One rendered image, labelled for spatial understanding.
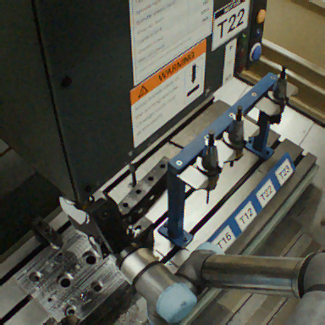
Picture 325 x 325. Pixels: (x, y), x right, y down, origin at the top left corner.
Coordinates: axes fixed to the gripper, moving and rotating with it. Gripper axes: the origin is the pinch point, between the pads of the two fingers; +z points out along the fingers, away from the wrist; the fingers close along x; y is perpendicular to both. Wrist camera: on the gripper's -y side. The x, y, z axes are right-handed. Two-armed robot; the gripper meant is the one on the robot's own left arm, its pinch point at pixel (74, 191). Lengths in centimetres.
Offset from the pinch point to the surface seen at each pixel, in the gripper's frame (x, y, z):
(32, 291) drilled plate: -19.5, 29.5, 1.4
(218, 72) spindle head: 21.2, -32.8, -18.7
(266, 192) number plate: 54, 35, -15
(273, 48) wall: 97, 20, 20
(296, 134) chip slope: 93, 47, 0
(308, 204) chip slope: 76, 56, -22
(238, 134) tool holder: 41.2, 3.7, -9.6
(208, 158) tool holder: 29.9, 3.0, -10.6
